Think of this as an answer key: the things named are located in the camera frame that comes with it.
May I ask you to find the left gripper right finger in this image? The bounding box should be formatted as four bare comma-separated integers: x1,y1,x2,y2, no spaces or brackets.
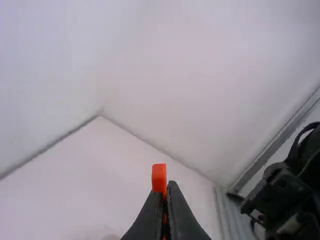
166,180,211,240

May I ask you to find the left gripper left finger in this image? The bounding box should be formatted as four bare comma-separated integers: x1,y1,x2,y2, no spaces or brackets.
120,189,165,240

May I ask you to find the orange cable tie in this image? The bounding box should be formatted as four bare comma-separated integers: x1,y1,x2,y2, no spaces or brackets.
151,163,168,240

